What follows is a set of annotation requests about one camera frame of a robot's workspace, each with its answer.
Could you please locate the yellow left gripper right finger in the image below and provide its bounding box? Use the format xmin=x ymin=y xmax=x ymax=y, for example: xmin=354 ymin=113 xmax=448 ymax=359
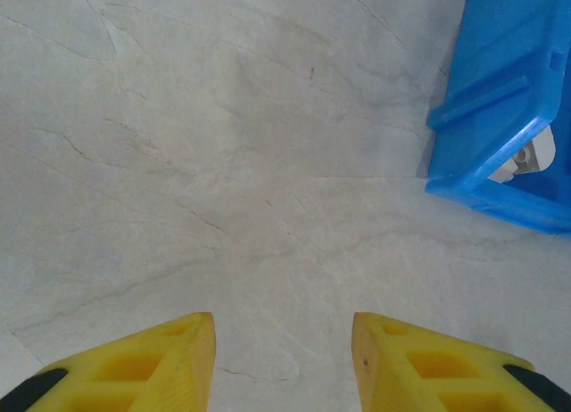
xmin=351 ymin=311 xmax=571 ymax=412

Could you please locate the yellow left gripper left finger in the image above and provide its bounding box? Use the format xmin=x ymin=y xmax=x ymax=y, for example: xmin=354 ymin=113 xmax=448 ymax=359
xmin=0 ymin=311 xmax=218 ymax=412

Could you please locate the white lego brick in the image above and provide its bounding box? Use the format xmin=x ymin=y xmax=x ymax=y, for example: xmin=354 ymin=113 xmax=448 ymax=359
xmin=488 ymin=125 xmax=558 ymax=184

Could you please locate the blue plastic bin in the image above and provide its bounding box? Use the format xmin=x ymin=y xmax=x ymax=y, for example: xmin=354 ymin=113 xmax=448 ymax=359
xmin=423 ymin=0 xmax=571 ymax=237

